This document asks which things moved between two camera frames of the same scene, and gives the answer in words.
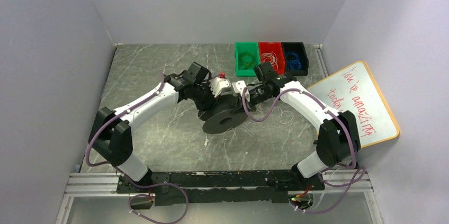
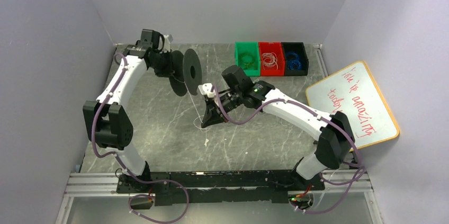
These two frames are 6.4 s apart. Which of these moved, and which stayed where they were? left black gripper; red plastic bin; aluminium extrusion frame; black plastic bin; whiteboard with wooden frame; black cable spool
Moved: black cable spool; left black gripper
Stayed: whiteboard with wooden frame; red plastic bin; black plastic bin; aluminium extrusion frame
